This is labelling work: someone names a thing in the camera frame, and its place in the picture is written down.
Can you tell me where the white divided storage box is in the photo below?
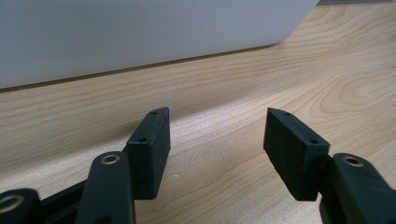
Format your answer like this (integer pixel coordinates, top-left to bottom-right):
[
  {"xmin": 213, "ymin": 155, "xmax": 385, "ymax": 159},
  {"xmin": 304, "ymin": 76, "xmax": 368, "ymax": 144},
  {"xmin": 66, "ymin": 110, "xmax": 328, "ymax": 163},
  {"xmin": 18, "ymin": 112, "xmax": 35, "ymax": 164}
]
[{"xmin": 0, "ymin": 0, "xmax": 320, "ymax": 90}]

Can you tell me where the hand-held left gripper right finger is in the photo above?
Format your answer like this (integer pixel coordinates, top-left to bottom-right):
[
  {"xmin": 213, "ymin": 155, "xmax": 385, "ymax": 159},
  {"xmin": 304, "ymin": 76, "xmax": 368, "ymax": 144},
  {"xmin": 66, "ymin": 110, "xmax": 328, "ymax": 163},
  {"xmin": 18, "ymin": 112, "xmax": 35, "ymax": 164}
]
[{"xmin": 262, "ymin": 106, "xmax": 332, "ymax": 203}]

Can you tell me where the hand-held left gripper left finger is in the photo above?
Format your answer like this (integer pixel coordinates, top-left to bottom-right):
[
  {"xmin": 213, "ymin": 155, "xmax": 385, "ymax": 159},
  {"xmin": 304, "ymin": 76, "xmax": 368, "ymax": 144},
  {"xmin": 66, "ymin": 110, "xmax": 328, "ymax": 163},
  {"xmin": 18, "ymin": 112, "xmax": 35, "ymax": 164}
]
[{"xmin": 122, "ymin": 106, "xmax": 172, "ymax": 201}]

